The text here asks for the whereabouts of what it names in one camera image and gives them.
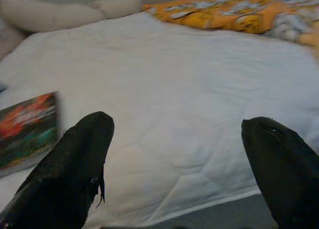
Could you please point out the bed with white quilted cover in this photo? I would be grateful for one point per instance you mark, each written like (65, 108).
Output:
(174, 89)

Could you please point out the book red green cover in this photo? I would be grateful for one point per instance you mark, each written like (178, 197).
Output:
(27, 129)

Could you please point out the cream long bolster pillow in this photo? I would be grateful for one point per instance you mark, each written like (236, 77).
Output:
(49, 15)

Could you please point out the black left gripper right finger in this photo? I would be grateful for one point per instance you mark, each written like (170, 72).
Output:
(286, 176)

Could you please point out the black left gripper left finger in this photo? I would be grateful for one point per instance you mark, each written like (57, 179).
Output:
(59, 179)

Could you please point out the yellow cartoon egg blanket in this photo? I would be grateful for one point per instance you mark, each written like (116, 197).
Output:
(224, 17)

